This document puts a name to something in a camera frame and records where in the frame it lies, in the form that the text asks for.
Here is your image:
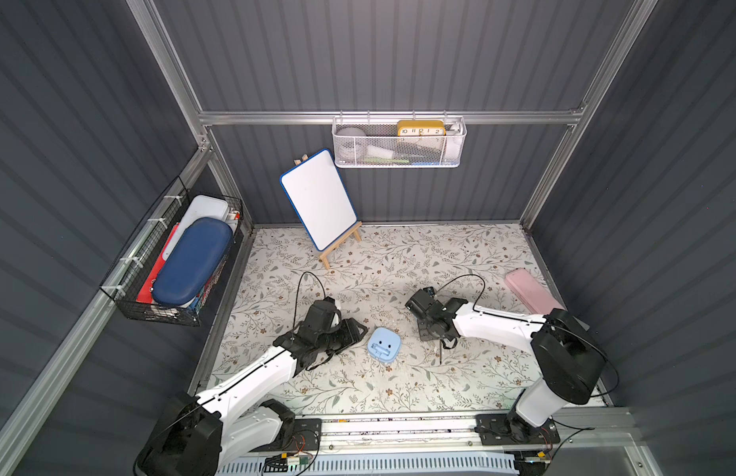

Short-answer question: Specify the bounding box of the light blue alarm clock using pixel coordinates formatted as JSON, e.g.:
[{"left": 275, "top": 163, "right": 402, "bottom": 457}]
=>
[{"left": 367, "top": 327, "right": 402, "bottom": 364}]

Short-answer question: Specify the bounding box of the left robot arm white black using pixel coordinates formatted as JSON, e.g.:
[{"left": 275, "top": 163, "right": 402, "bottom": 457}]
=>
[{"left": 132, "top": 297, "right": 368, "bottom": 475}]

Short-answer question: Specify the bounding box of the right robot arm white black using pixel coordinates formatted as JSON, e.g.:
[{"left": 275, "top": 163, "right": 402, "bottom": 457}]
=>
[{"left": 406, "top": 288, "right": 608, "bottom": 440}]

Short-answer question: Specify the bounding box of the small wooden easel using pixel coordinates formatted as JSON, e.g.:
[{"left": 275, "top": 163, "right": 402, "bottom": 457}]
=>
[{"left": 293, "top": 153, "right": 364, "bottom": 270}]

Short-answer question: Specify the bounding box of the pink rectangular case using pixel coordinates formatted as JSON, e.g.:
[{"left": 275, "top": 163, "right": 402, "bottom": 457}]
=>
[{"left": 505, "top": 269, "right": 565, "bottom": 315}]

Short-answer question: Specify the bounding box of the dark blue oval case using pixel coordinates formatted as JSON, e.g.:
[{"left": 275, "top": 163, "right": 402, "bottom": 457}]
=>
[{"left": 152, "top": 217, "right": 233, "bottom": 307}]

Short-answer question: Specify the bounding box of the white plastic box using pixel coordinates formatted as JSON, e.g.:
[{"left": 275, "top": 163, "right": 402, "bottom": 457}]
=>
[{"left": 161, "top": 194, "right": 230, "bottom": 261}]

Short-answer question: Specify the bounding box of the red folder in basket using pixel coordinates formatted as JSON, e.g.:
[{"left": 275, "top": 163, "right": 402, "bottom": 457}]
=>
[{"left": 136, "top": 224, "right": 179, "bottom": 305}]

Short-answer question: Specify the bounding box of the yellow clock in basket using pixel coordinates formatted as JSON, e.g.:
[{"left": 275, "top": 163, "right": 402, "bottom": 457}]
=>
[{"left": 397, "top": 119, "right": 447, "bottom": 137}]

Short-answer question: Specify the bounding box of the tape roll in basket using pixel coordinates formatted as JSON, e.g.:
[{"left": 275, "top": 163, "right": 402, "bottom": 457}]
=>
[{"left": 333, "top": 127, "right": 367, "bottom": 164}]

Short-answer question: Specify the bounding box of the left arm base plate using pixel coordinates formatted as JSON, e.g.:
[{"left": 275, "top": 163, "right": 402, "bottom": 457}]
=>
[{"left": 252, "top": 418, "right": 322, "bottom": 452}]

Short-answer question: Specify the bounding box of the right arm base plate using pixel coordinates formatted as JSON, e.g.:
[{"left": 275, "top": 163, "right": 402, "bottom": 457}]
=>
[{"left": 474, "top": 413, "right": 560, "bottom": 449}]

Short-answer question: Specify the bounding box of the white board blue frame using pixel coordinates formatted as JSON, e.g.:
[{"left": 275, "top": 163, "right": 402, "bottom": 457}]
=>
[{"left": 278, "top": 148, "right": 360, "bottom": 252}]

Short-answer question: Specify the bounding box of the white wire wall basket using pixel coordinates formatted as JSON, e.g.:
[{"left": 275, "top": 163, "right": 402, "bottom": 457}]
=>
[{"left": 332, "top": 114, "right": 467, "bottom": 169}]

